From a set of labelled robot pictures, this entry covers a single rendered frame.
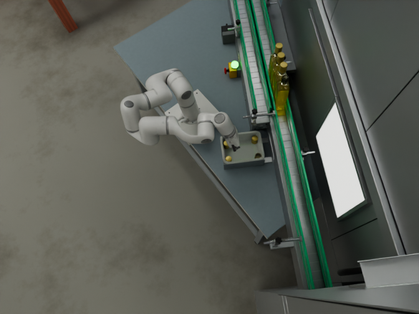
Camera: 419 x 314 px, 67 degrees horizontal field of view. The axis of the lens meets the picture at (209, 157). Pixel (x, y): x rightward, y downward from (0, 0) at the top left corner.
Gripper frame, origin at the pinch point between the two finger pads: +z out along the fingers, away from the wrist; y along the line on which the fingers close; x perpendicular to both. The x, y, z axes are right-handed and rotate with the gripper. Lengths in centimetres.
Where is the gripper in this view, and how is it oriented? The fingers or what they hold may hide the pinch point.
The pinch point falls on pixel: (235, 142)
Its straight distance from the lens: 164.6
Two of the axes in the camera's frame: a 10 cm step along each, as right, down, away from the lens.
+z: 3.2, 3.4, 8.9
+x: -9.4, 2.0, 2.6
